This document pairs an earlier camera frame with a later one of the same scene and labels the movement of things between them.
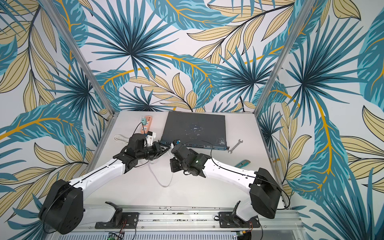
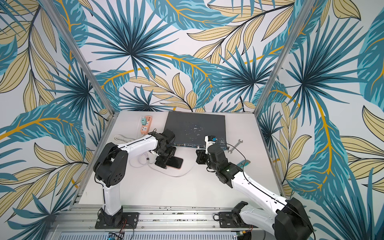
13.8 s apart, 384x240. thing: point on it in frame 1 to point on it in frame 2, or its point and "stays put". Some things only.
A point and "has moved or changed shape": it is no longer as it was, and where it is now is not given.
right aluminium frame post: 284,52 stays put
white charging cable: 152,162 has moved or changed shape
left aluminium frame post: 77,51 stays put
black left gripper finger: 164,148 to 161,159
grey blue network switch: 201,129 stays put
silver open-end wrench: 240,141 stays put
